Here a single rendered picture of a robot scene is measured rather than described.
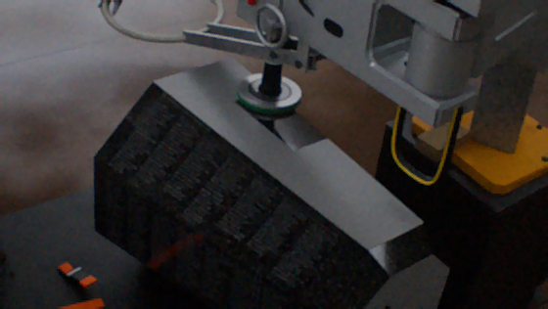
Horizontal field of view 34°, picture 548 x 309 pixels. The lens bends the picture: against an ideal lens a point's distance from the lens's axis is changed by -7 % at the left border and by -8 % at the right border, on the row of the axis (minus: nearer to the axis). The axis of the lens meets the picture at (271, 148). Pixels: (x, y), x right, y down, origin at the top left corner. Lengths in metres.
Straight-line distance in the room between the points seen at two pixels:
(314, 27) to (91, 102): 2.09
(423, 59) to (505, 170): 0.83
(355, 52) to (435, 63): 0.30
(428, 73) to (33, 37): 3.15
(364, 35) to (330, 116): 2.10
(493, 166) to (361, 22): 0.85
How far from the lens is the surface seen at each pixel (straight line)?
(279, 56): 3.12
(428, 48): 2.61
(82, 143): 4.49
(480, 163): 3.33
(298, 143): 3.11
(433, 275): 2.96
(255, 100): 3.24
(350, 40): 2.80
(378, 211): 2.89
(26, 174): 4.30
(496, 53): 2.86
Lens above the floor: 2.60
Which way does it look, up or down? 35 degrees down
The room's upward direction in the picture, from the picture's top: 8 degrees clockwise
